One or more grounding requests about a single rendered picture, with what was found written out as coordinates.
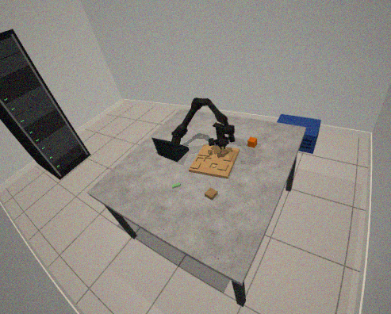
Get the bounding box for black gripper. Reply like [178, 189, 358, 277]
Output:
[209, 133, 236, 149]

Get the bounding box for orange cube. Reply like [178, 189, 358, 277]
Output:
[247, 137, 257, 147]

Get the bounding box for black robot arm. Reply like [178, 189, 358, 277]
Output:
[170, 98, 235, 147]

